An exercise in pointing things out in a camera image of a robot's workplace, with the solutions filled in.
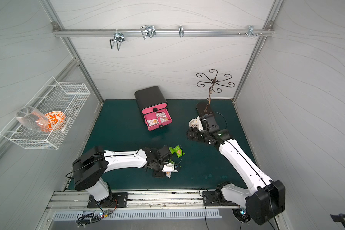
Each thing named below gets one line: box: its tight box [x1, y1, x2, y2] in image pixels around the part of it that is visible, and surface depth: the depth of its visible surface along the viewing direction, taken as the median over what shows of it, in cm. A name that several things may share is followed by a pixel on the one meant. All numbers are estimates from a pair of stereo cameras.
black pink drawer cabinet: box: [134, 85, 173, 131], surface depth 100 cm
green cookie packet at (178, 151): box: [173, 144, 185, 159], surface depth 92 cm
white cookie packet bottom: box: [161, 162, 180, 179], surface depth 75 cm
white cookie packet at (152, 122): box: [146, 118, 160, 127], surface depth 100 cm
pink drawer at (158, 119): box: [143, 108, 173, 131], surface depth 100 cm
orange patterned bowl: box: [42, 111, 66, 133], surface depth 68 cm
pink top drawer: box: [141, 103, 168, 115], surface depth 97 cm
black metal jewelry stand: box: [195, 69, 236, 118], surface depth 92 cm
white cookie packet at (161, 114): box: [156, 111, 167, 118], surface depth 102 cm
